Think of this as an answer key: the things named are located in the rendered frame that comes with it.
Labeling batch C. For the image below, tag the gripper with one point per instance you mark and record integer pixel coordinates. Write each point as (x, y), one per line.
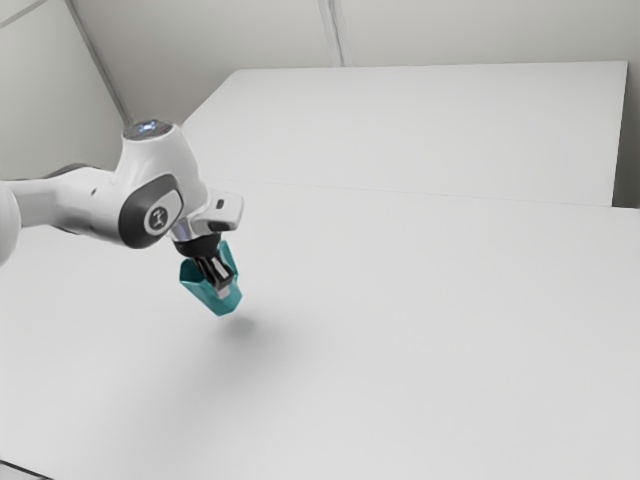
(196, 247)

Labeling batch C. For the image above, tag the teal faceted mug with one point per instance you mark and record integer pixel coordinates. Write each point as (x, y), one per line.
(226, 300)

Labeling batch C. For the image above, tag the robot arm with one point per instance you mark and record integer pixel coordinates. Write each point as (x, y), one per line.
(95, 195)

